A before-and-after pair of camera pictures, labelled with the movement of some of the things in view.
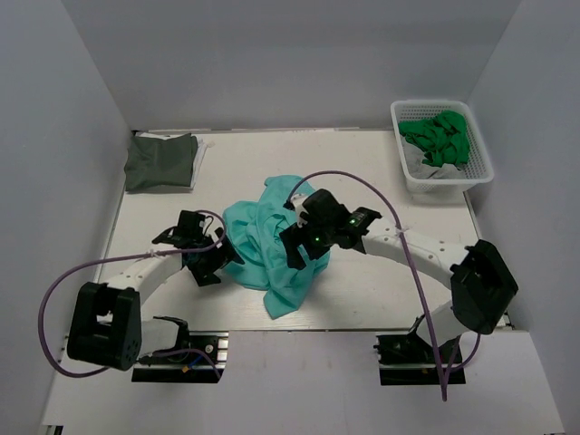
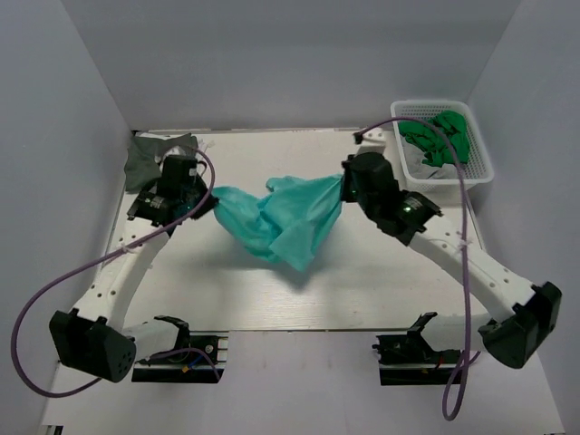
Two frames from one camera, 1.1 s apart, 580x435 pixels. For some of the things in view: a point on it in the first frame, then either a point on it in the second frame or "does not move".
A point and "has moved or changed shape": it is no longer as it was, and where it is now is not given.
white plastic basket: (439, 147) does not move
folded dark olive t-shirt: (151, 162) does not move
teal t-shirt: (254, 230) has moved or changed shape
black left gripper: (210, 261) to (205, 202)
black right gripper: (298, 240) to (345, 182)
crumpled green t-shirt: (443, 138) does not move
